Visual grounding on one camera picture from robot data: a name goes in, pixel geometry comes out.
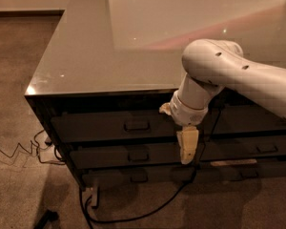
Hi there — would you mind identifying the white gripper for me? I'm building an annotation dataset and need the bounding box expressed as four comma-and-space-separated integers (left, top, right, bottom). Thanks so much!
159, 92, 208, 165

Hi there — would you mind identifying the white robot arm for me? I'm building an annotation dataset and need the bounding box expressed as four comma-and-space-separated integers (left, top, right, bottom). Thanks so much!
159, 39, 286, 165

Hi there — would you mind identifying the thin black wire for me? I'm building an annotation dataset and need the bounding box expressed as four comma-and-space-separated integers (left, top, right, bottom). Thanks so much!
0, 129, 66, 166

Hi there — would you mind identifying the black floor stand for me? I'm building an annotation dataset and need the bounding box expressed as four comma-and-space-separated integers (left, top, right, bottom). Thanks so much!
33, 210, 60, 229

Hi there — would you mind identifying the thick black cable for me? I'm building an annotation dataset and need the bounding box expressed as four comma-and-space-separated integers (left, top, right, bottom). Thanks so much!
78, 108, 222, 229

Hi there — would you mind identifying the dark counter cabinet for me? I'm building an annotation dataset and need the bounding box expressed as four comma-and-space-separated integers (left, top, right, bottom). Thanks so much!
25, 0, 286, 188

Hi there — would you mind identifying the drawer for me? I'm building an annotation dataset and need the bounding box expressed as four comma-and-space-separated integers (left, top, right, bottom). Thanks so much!
51, 107, 220, 143
204, 95, 286, 135
70, 140, 205, 170
200, 135, 286, 161
82, 165, 195, 189
194, 161, 286, 183

